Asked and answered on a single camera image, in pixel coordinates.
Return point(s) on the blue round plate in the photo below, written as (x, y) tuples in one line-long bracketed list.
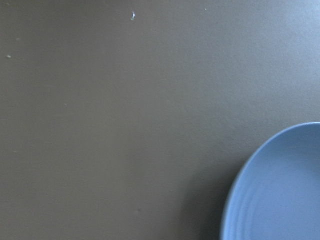
[(276, 195)]

